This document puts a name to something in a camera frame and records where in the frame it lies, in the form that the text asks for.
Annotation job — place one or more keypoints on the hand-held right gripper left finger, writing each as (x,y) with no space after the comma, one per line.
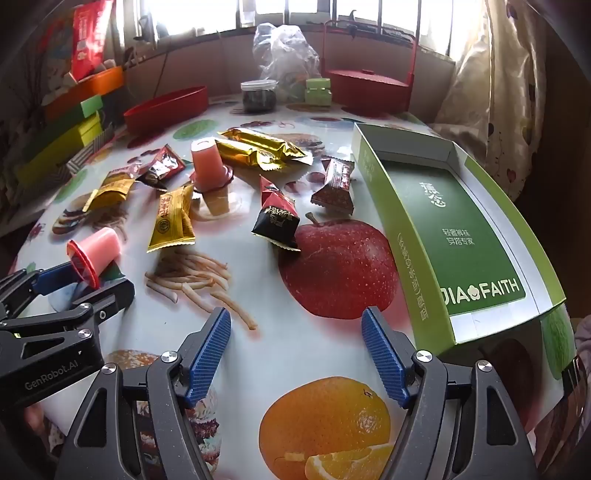
(210,355)

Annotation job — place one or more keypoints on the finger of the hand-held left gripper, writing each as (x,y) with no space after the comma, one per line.
(51,281)
(111,295)

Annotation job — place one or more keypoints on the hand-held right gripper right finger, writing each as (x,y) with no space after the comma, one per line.
(383,355)

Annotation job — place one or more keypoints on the yellow snack packet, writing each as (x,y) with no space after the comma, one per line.
(111,193)
(168,217)

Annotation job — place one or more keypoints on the red black snack packet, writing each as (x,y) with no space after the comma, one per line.
(164,164)
(274,217)

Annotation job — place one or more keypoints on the green cardboard box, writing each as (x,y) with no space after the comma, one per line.
(461,221)

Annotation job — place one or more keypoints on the pink white candy packet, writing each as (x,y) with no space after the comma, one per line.
(334,182)

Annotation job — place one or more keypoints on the gold snack bar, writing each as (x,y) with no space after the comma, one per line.
(268,141)
(240,154)

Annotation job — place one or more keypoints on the fruit print tablecloth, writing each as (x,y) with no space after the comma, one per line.
(286,332)

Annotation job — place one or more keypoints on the yellow green box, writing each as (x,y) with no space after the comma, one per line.
(60,147)

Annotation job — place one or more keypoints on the zigzag patterned box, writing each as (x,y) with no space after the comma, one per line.
(90,152)

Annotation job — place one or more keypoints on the dark box with green end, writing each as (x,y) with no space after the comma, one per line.
(91,107)

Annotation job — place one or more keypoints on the red oval tray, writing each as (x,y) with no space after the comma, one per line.
(166,110)

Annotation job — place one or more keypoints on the orange box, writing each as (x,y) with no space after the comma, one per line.
(92,85)

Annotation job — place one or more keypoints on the glass jar with dark contents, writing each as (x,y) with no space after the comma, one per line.
(258,99)

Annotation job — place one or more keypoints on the red snack bag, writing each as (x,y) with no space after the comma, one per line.
(90,37)

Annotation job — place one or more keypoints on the green jar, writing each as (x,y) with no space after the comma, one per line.
(318,92)

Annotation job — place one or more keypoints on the cream patterned curtain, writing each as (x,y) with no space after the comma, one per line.
(498,92)

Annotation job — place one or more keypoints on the clear plastic bag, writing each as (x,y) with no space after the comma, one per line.
(286,55)

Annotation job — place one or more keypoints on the barred window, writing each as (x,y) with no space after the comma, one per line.
(295,9)

